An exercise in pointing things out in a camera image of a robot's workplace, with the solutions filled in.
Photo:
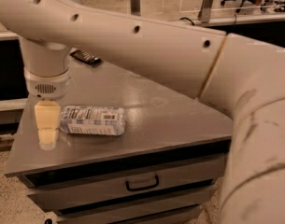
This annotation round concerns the metal rail bracket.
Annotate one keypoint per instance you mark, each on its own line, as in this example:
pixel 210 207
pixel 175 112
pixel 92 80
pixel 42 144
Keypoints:
pixel 135 7
pixel 205 11

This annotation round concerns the grey drawer cabinet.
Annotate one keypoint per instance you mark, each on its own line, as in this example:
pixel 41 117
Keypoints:
pixel 167 134

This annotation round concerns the black snack packet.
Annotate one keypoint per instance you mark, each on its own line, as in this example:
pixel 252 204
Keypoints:
pixel 85 57

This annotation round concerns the blue labelled plastic bottle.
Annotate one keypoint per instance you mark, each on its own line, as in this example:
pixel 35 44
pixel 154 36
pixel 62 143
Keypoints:
pixel 86 119

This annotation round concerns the black drawer handle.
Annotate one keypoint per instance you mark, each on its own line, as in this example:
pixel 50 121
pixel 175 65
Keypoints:
pixel 142 184

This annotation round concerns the right metal rail bracket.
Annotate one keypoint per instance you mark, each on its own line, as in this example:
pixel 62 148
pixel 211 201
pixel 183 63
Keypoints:
pixel 205 11

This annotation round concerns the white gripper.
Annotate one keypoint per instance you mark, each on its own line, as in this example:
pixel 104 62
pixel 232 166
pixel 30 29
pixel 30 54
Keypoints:
pixel 47 88

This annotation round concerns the middle metal rail bracket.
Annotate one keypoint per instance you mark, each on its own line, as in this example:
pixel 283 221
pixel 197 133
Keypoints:
pixel 135 7

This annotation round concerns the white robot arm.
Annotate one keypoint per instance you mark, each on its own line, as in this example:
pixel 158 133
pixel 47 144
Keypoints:
pixel 241 77

